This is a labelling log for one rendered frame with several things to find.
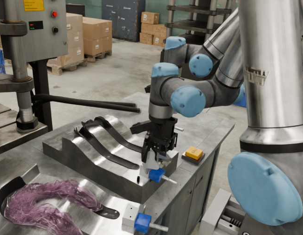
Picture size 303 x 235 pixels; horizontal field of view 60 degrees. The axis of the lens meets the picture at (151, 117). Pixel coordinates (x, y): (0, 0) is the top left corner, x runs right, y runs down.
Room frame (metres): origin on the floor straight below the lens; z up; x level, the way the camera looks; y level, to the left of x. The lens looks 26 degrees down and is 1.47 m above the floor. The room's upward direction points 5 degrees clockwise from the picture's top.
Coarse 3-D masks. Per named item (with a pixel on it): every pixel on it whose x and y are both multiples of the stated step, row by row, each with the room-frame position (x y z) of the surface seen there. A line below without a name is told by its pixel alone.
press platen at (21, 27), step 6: (0, 24) 1.09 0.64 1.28; (6, 24) 1.10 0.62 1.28; (12, 24) 1.10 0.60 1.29; (18, 24) 1.12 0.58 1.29; (24, 24) 1.14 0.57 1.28; (0, 30) 1.09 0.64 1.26; (6, 30) 1.09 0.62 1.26; (12, 30) 1.10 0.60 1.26; (18, 30) 1.11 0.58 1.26; (24, 30) 1.14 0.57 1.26; (12, 36) 1.12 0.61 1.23; (18, 36) 1.13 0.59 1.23
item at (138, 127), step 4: (148, 120) 0.77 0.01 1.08; (136, 124) 0.77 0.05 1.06; (140, 124) 0.74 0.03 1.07; (144, 124) 0.73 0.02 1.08; (148, 124) 0.72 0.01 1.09; (152, 124) 0.72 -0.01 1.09; (132, 128) 0.76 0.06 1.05; (136, 128) 0.75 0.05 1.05; (140, 128) 0.74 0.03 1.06; (144, 128) 0.73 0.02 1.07; (148, 128) 0.72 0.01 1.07; (152, 128) 0.72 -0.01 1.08; (132, 132) 0.76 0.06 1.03; (136, 132) 0.75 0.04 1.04; (140, 132) 0.76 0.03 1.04
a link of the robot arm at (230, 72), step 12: (240, 36) 0.62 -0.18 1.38; (228, 48) 0.65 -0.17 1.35; (240, 48) 0.62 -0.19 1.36; (228, 60) 0.64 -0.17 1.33; (240, 60) 0.62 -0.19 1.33; (216, 72) 0.68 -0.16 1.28; (228, 72) 0.64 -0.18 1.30; (240, 72) 0.63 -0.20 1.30; (216, 84) 0.66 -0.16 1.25; (228, 84) 0.64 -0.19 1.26; (240, 84) 0.65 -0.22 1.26; (216, 96) 0.64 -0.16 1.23; (228, 96) 0.66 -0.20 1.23; (240, 96) 0.68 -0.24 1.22
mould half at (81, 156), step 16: (80, 128) 1.05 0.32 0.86; (96, 128) 0.94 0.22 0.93; (48, 144) 0.90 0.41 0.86; (64, 144) 0.85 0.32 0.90; (80, 144) 0.83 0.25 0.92; (112, 144) 0.89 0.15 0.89; (64, 160) 0.85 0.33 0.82; (80, 160) 0.81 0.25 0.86; (96, 160) 0.79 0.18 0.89; (176, 160) 0.88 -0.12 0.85; (96, 176) 0.77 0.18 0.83; (112, 176) 0.73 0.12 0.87; (128, 176) 0.71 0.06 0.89; (128, 192) 0.69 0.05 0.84; (144, 192) 0.68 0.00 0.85
